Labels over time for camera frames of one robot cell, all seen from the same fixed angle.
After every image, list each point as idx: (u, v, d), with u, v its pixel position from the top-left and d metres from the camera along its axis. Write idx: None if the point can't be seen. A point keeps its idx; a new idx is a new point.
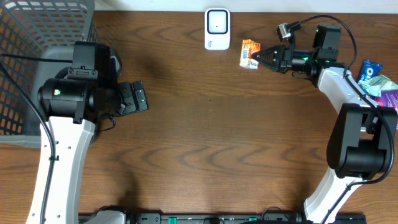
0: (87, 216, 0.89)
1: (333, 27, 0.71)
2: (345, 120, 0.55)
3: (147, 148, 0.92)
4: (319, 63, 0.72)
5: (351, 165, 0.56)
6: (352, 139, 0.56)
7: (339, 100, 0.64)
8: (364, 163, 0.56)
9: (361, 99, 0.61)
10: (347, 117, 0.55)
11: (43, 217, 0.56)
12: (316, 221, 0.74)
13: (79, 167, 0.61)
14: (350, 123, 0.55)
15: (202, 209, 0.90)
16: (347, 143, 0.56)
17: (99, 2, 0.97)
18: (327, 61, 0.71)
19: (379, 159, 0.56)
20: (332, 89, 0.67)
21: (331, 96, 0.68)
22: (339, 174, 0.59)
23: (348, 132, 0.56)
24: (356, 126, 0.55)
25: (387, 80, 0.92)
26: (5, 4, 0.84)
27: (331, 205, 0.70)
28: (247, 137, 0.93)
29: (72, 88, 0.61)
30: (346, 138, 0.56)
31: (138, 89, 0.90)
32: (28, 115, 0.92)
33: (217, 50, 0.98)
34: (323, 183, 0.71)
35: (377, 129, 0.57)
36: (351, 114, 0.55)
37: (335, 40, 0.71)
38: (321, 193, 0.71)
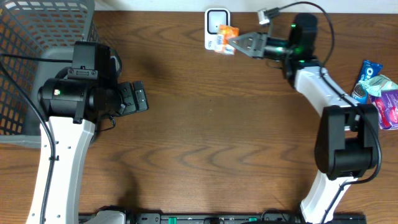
0: (87, 216, 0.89)
1: (311, 27, 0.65)
2: (329, 125, 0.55)
3: (147, 148, 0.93)
4: (293, 64, 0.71)
5: (341, 167, 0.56)
6: (339, 142, 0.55)
7: (318, 101, 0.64)
8: (354, 163, 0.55)
9: (341, 99, 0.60)
10: (331, 122, 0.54)
11: (43, 217, 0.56)
12: (316, 222, 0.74)
13: (79, 167, 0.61)
14: (333, 127, 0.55)
15: (202, 209, 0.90)
16: (334, 147, 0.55)
17: (99, 2, 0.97)
18: (301, 61, 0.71)
19: (367, 156, 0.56)
20: (310, 89, 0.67)
21: (311, 96, 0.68)
22: (331, 177, 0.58)
23: (333, 135, 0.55)
24: (339, 128, 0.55)
25: (387, 79, 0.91)
26: (5, 4, 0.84)
27: (328, 205, 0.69)
28: (247, 137, 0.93)
29: (73, 88, 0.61)
30: (333, 142, 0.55)
31: (138, 89, 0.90)
32: (28, 116, 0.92)
33: (217, 50, 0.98)
34: (314, 185, 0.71)
35: (360, 127, 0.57)
36: (333, 118, 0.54)
37: (311, 40, 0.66)
38: (315, 196, 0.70)
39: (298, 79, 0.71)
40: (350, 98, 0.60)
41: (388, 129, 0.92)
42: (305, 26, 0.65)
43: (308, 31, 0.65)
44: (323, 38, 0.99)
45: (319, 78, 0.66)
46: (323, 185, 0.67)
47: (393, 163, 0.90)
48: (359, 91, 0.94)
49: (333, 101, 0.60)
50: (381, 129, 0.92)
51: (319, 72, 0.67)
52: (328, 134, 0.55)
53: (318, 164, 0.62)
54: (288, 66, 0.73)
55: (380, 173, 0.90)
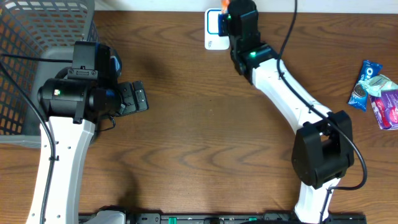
0: (87, 216, 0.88)
1: (247, 14, 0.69)
2: (306, 147, 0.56)
3: (147, 148, 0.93)
4: (245, 58, 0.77)
5: (324, 177, 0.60)
6: (318, 158, 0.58)
7: (285, 104, 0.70)
8: (334, 169, 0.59)
9: (311, 111, 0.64)
10: (308, 144, 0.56)
11: (43, 217, 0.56)
12: (314, 222, 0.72)
13: (79, 167, 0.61)
14: (311, 147, 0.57)
15: (202, 209, 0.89)
16: (314, 163, 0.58)
17: (99, 2, 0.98)
18: (252, 54, 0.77)
19: (344, 160, 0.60)
20: (275, 91, 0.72)
21: (277, 97, 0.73)
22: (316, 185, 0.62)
23: (312, 154, 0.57)
24: (317, 146, 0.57)
25: (387, 80, 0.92)
26: (5, 4, 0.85)
27: (321, 205, 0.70)
28: (246, 136, 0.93)
29: (73, 88, 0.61)
30: (312, 160, 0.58)
31: (138, 89, 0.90)
32: (28, 115, 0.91)
33: (217, 50, 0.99)
34: (303, 191, 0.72)
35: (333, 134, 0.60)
36: (310, 140, 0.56)
37: (252, 28, 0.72)
38: (306, 200, 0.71)
39: (252, 74, 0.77)
40: (319, 107, 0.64)
41: (388, 129, 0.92)
42: (242, 15, 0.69)
43: (247, 18, 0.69)
44: (323, 38, 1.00)
45: (280, 79, 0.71)
46: (311, 189, 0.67)
47: (393, 163, 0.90)
48: (359, 91, 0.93)
49: (302, 116, 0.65)
50: (381, 129, 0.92)
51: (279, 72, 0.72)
52: (307, 154, 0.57)
53: (300, 174, 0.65)
54: (239, 60, 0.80)
55: (380, 173, 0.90)
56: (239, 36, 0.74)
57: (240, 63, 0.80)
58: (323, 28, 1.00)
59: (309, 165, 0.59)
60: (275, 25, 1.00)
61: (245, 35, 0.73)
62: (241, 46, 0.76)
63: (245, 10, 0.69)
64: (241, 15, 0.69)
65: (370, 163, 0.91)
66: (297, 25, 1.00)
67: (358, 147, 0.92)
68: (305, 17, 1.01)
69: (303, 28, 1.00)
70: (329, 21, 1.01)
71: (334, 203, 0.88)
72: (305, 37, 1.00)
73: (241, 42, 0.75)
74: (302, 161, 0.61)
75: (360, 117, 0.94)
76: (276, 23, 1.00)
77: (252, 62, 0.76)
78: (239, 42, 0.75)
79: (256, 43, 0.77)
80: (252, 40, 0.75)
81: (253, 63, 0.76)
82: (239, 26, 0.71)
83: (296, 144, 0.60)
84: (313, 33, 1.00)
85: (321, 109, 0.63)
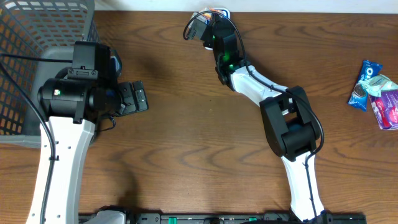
0: (87, 216, 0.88)
1: (227, 36, 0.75)
2: (267, 115, 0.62)
3: (147, 148, 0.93)
4: (226, 71, 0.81)
5: (291, 147, 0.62)
6: (281, 126, 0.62)
7: (255, 96, 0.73)
8: (300, 139, 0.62)
9: (271, 90, 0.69)
10: (268, 112, 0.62)
11: (43, 217, 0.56)
12: (311, 217, 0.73)
13: (79, 167, 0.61)
14: (272, 116, 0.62)
15: (202, 209, 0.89)
16: (278, 132, 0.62)
17: (98, 2, 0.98)
18: (231, 65, 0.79)
19: (310, 129, 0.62)
20: (245, 87, 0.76)
21: (249, 94, 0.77)
22: (290, 157, 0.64)
23: (275, 122, 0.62)
24: (277, 115, 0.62)
25: (387, 79, 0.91)
26: (5, 4, 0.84)
27: (309, 191, 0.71)
28: (247, 136, 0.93)
29: (73, 88, 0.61)
30: (275, 128, 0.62)
31: (138, 89, 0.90)
32: (28, 116, 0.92)
33: None
34: (289, 179, 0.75)
35: (295, 109, 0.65)
36: (269, 108, 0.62)
37: (232, 46, 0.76)
38: (293, 187, 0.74)
39: (232, 81, 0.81)
40: (279, 86, 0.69)
41: (388, 129, 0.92)
42: (225, 36, 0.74)
43: (227, 37, 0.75)
44: (322, 38, 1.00)
45: (249, 76, 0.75)
46: (291, 172, 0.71)
47: (393, 163, 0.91)
48: (359, 91, 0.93)
49: (265, 94, 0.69)
50: (382, 129, 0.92)
51: (247, 70, 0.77)
52: (270, 122, 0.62)
53: (277, 152, 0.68)
54: (221, 73, 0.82)
55: (380, 173, 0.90)
56: (221, 52, 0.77)
57: (222, 75, 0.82)
58: (324, 28, 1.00)
59: (275, 135, 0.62)
60: (275, 25, 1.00)
61: (227, 51, 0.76)
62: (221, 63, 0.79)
63: (227, 32, 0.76)
64: (223, 36, 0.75)
65: (370, 163, 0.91)
66: (297, 25, 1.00)
67: (357, 147, 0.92)
68: (305, 17, 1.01)
69: (303, 28, 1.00)
70: (329, 21, 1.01)
71: (334, 203, 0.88)
72: (305, 37, 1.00)
73: (221, 59, 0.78)
74: (271, 134, 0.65)
75: (360, 117, 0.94)
76: (276, 23, 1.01)
77: (230, 73, 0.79)
78: (219, 59, 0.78)
79: (236, 58, 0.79)
80: (232, 56, 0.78)
81: (231, 73, 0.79)
82: (222, 45, 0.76)
83: (262, 118, 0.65)
84: (313, 33, 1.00)
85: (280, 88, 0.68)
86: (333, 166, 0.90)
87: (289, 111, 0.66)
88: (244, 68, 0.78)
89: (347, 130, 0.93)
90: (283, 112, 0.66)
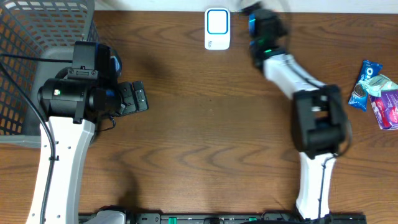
0: (87, 216, 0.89)
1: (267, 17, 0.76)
2: (297, 107, 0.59)
3: (147, 148, 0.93)
4: (261, 53, 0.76)
5: (314, 145, 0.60)
6: (309, 122, 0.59)
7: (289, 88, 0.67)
8: (326, 139, 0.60)
9: (306, 83, 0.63)
10: (300, 105, 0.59)
11: (43, 216, 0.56)
12: (313, 218, 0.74)
13: (79, 166, 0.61)
14: (303, 109, 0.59)
15: (202, 209, 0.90)
16: (305, 127, 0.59)
17: (99, 2, 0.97)
18: (268, 51, 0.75)
19: (337, 132, 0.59)
20: (281, 78, 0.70)
21: (285, 86, 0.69)
22: (310, 154, 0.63)
23: (303, 116, 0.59)
24: (308, 109, 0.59)
25: (387, 80, 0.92)
26: (5, 4, 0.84)
27: (319, 192, 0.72)
28: (247, 136, 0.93)
29: (73, 88, 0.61)
30: (303, 122, 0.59)
31: (138, 89, 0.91)
32: (28, 116, 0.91)
33: (217, 49, 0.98)
34: (303, 175, 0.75)
35: (329, 106, 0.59)
36: (301, 101, 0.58)
37: (271, 32, 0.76)
38: (304, 185, 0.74)
39: (267, 68, 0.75)
40: (314, 81, 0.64)
41: (388, 129, 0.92)
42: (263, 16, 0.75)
43: (270, 27, 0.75)
44: (323, 38, 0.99)
45: (285, 65, 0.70)
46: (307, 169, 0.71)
47: (393, 163, 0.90)
48: (360, 91, 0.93)
49: (301, 86, 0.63)
50: (381, 129, 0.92)
51: (284, 58, 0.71)
52: (299, 116, 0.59)
53: (296, 144, 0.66)
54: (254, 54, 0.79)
55: (380, 173, 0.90)
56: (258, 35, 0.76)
57: (256, 58, 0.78)
58: (324, 28, 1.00)
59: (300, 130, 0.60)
60: None
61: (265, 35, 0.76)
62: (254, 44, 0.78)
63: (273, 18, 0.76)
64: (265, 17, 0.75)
65: (370, 163, 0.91)
66: (297, 25, 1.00)
67: (357, 147, 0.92)
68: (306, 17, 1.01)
69: (303, 28, 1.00)
70: (329, 21, 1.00)
71: (334, 203, 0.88)
72: (305, 37, 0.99)
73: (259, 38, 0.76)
74: (296, 127, 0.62)
75: (360, 117, 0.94)
76: None
77: (266, 57, 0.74)
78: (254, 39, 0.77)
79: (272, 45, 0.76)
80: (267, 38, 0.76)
81: (267, 58, 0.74)
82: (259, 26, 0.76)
83: (292, 109, 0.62)
84: (313, 33, 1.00)
85: (317, 83, 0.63)
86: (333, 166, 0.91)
87: (321, 108, 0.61)
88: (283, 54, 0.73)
89: None
90: (315, 108, 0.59)
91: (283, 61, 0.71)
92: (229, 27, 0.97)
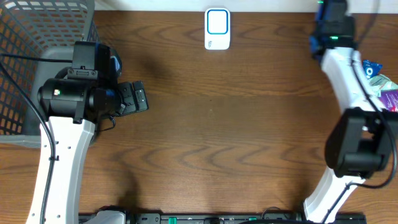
0: (87, 216, 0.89)
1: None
2: (347, 125, 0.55)
3: (147, 148, 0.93)
4: (324, 42, 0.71)
5: (349, 165, 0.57)
6: (352, 142, 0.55)
7: (343, 94, 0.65)
8: (364, 163, 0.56)
9: (365, 101, 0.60)
10: (350, 123, 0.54)
11: (43, 217, 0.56)
12: (316, 221, 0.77)
13: (79, 167, 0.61)
14: (352, 127, 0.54)
15: (202, 209, 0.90)
16: (346, 145, 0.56)
17: (99, 2, 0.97)
18: (334, 38, 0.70)
19: (377, 160, 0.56)
20: (337, 75, 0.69)
21: (337, 84, 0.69)
22: (338, 173, 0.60)
23: (349, 135, 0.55)
24: (357, 129, 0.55)
25: (387, 80, 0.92)
26: (5, 4, 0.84)
27: (331, 205, 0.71)
28: (247, 136, 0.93)
29: (73, 88, 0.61)
30: (346, 140, 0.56)
31: (138, 89, 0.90)
32: (28, 116, 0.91)
33: (217, 49, 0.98)
34: (323, 182, 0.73)
35: (380, 132, 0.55)
36: (353, 119, 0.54)
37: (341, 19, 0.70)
38: (320, 193, 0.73)
39: (325, 58, 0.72)
40: (376, 100, 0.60)
41: None
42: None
43: (333, 32, 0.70)
44: None
45: (348, 66, 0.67)
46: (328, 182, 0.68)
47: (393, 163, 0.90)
48: None
49: (356, 101, 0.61)
50: None
51: (349, 58, 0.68)
52: (344, 133, 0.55)
53: (326, 159, 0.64)
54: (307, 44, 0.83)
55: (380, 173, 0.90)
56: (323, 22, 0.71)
57: (318, 46, 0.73)
58: None
59: (339, 147, 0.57)
60: (275, 25, 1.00)
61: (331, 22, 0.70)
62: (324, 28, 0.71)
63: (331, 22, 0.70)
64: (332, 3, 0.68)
65: None
66: (297, 25, 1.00)
67: None
68: (306, 17, 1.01)
69: (303, 28, 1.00)
70: None
71: None
72: (305, 37, 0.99)
73: (324, 24, 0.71)
74: (336, 143, 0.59)
75: None
76: (276, 23, 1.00)
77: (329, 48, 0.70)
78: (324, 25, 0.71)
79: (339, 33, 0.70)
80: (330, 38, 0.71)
81: (329, 49, 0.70)
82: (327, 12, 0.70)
83: (339, 124, 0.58)
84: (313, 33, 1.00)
85: (378, 102, 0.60)
86: None
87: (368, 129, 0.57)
88: (349, 51, 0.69)
89: None
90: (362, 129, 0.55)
91: (348, 60, 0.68)
92: (229, 27, 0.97)
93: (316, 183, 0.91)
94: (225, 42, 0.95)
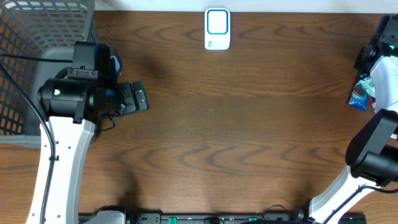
0: (87, 216, 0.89)
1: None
2: (377, 124, 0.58)
3: (147, 148, 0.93)
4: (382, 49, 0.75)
5: (367, 166, 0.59)
6: (377, 143, 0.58)
7: (383, 98, 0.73)
8: (382, 168, 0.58)
9: None
10: (381, 122, 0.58)
11: (43, 216, 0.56)
12: (318, 221, 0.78)
13: (79, 167, 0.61)
14: (380, 129, 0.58)
15: (202, 209, 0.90)
16: (370, 145, 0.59)
17: (99, 2, 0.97)
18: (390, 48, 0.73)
19: None
20: (382, 80, 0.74)
21: (380, 86, 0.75)
22: (354, 172, 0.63)
23: (375, 135, 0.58)
24: (385, 132, 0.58)
25: None
26: (5, 4, 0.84)
27: (337, 206, 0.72)
28: (246, 136, 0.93)
29: (73, 88, 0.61)
30: (372, 140, 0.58)
31: (138, 89, 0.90)
32: (28, 116, 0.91)
33: (217, 49, 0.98)
34: (333, 183, 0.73)
35: None
36: (385, 120, 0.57)
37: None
38: (328, 193, 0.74)
39: (377, 62, 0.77)
40: None
41: None
42: None
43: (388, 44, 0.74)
44: (323, 38, 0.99)
45: None
46: (340, 182, 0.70)
47: None
48: (359, 91, 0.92)
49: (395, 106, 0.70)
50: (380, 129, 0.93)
51: None
52: (372, 132, 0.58)
53: (346, 159, 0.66)
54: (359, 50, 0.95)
55: None
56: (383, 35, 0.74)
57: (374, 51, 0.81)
58: (324, 28, 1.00)
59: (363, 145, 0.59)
60: (275, 25, 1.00)
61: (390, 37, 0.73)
62: (382, 38, 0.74)
63: (389, 35, 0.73)
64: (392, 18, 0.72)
65: None
66: (297, 25, 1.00)
67: None
68: (306, 17, 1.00)
69: (304, 28, 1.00)
70: (330, 21, 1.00)
71: None
72: (306, 37, 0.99)
73: (383, 37, 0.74)
74: (359, 142, 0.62)
75: (360, 117, 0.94)
76: (276, 23, 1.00)
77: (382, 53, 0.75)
78: (382, 37, 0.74)
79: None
80: (387, 47, 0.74)
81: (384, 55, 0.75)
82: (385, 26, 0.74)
83: (368, 124, 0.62)
84: (313, 33, 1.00)
85: None
86: (332, 165, 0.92)
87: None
88: None
89: (347, 130, 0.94)
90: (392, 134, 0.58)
91: None
92: (230, 27, 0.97)
93: (316, 183, 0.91)
94: (226, 43, 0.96)
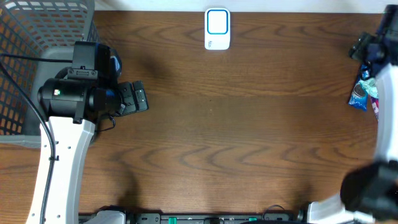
0: (87, 216, 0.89)
1: None
2: (374, 179, 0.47)
3: (147, 148, 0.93)
4: None
5: (365, 210, 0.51)
6: (374, 195, 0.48)
7: (388, 138, 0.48)
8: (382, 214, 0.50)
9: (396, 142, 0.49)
10: (380, 178, 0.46)
11: (43, 216, 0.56)
12: None
13: (79, 167, 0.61)
14: (379, 185, 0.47)
15: (202, 209, 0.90)
16: (367, 196, 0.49)
17: (99, 2, 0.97)
18: None
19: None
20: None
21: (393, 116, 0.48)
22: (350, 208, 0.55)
23: (373, 189, 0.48)
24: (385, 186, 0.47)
25: None
26: (5, 4, 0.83)
27: None
28: (246, 136, 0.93)
29: (72, 88, 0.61)
30: (370, 190, 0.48)
31: (138, 89, 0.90)
32: (28, 116, 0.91)
33: (217, 49, 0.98)
34: (332, 201, 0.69)
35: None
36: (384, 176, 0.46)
37: None
38: (324, 211, 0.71)
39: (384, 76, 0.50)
40: None
41: None
42: None
43: None
44: (323, 38, 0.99)
45: None
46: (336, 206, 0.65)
47: None
48: (359, 91, 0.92)
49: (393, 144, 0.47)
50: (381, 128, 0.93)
51: None
52: (370, 185, 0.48)
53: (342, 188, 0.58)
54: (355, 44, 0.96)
55: None
56: None
57: None
58: (324, 28, 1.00)
59: (361, 193, 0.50)
60: (275, 25, 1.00)
61: None
62: None
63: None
64: None
65: None
66: (297, 25, 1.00)
67: (357, 147, 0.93)
68: (306, 17, 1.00)
69: (304, 28, 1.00)
70: (330, 21, 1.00)
71: None
72: (306, 37, 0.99)
73: None
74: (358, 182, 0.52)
75: (360, 117, 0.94)
76: (276, 23, 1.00)
77: None
78: None
79: None
80: None
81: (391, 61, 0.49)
82: None
83: (370, 168, 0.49)
84: (313, 33, 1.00)
85: None
86: (331, 165, 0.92)
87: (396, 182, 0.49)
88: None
89: (347, 130, 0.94)
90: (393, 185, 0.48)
91: None
92: (230, 27, 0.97)
93: (316, 183, 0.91)
94: (226, 43, 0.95)
